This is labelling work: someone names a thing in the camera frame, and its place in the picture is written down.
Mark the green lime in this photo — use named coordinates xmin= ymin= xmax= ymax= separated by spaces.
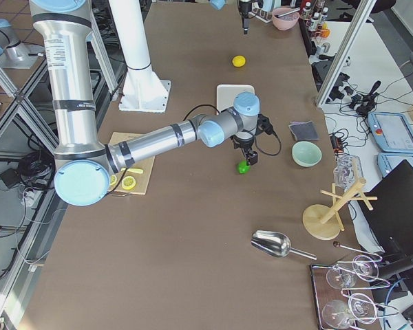
xmin=237 ymin=160 xmax=251 ymax=175

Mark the lower left wine glass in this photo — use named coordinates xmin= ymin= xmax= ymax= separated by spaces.
xmin=321 ymin=300 xmax=354 ymax=329

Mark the yellow lemon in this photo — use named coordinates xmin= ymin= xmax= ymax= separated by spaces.
xmin=232 ymin=55 xmax=246 ymax=68

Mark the upper right wine glass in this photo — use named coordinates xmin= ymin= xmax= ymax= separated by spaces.
xmin=352 ymin=254 xmax=379 ymax=282

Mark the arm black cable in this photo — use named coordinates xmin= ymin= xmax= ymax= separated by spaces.
xmin=185 ymin=104 xmax=282 ymax=155

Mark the lemon slice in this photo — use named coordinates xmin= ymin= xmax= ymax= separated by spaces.
xmin=121 ymin=175 xmax=137 ymax=190
xmin=109 ymin=175 xmax=118 ymax=186

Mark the cream rabbit print tray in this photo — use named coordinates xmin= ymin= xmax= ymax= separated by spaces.
xmin=216 ymin=84 xmax=255 ymax=113

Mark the metal scoop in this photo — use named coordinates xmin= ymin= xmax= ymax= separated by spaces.
xmin=251 ymin=230 xmax=317 ymax=261

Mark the pink ribbed bowl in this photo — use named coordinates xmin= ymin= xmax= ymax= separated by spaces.
xmin=272 ymin=8 xmax=299 ymax=31

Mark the wine glass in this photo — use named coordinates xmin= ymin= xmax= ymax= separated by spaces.
xmin=326 ymin=263 xmax=357 ymax=289
xmin=352 ymin=254 xmax=379 ymax=282
xmin=348 ymin=293 xmax=377 ymax=324
xmin=321 ymin=300 xmax=354 ymax=329

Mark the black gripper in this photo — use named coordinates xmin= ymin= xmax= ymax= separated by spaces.
xmin=238 ymin=0 xmax=253 ymax=34
xmin=232 ymin=134 xmax=258 ymax=165

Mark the upper lemon slice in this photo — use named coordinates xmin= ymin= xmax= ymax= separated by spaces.
xmin=109 ymin=175 xmax=118 ymax=186

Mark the wooden mug tree stand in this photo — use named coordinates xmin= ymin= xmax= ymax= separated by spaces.
xmin=302 ymin=177 xmax=378 ymax=240

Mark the upper left wine glass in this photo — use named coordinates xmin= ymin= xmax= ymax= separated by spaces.
xmin=326 ymin=263 xmax=357 ymax=289

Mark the grey folded cloth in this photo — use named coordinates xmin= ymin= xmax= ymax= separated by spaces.
xmin=288 ymin=122 xmax=319 ymax=142

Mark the lower right wine glass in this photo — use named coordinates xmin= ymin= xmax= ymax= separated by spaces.
xmin=348 ymin=293 xmax=377 ymax=324

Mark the yellow plastic knife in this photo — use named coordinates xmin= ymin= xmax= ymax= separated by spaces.
xmin=121 ymin=168 xmax=144 ymax=175

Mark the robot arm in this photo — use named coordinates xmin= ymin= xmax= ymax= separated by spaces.
xmin=30 ymin=1 xmax=260 ymax=206

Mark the mint green bowl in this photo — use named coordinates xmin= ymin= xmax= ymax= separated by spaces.
xmin=292 ymin=141 xmax=322 ymax=167

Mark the wooden cutting board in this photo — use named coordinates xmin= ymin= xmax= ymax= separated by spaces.
xmin=105 ymin=132 xmax=156 ymax=197

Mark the black monitor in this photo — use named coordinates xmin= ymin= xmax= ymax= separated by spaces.
xmin=361 ymin=160 xmax=413 ymax=254

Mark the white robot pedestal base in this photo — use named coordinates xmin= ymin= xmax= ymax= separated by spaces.
xmin=119 ymin=67 xmax=171 ymax=113

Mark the white robot column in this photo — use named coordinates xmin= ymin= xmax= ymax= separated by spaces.
xmin=109 ymin=0 xmax=151 ymax=70

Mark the purple cloth under grey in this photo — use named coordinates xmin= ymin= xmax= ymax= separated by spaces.
xmin=290 ymin=121 xmax=312 ymax=125

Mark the lower lemon slice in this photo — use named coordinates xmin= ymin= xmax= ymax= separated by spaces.
xmin=121 ymin=175 xmax=137 ymax=190

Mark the blue teach pendant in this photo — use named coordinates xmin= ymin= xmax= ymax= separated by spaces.
xmin=367 ymin=112 xmax=413 ymax=153
xmin=377 ymin=153 xmax=413 ymax=177

